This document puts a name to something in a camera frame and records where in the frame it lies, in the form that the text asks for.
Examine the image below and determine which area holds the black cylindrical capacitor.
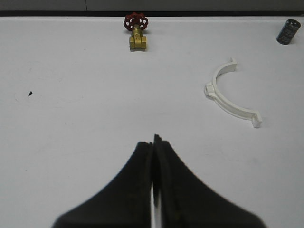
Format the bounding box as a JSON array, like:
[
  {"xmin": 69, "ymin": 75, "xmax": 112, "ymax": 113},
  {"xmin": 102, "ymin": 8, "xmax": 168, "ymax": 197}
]
[{"xmin": 276, "ymin": 19, "xmax": 301, "ymax": 45}]

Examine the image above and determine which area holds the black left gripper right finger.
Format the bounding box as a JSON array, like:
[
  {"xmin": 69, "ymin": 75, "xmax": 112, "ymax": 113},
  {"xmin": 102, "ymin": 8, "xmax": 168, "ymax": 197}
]
[{"xmin": 153, "ymin": 134, "xmax": 265, "ymax": 228}]

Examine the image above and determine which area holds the white half pipe clamp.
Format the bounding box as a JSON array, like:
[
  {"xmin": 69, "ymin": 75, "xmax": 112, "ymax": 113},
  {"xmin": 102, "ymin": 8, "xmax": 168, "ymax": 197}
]
[{"xmin": 203, "ymin": 57, "xmax": 263, "ymax": 129}]

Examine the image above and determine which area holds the brass valve red handwheel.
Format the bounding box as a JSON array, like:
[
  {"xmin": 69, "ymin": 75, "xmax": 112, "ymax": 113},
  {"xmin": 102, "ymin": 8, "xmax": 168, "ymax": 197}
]
[{"xmin": 123, "ymin": 12, "xmax": 149, "ymax": 50}]

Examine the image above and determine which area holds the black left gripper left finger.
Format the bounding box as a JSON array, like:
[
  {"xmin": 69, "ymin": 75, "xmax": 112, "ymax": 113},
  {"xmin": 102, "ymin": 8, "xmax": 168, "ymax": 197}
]
[{"xmin": 53, "ymin": 142, "xmax": 153, "ymax": 228}]

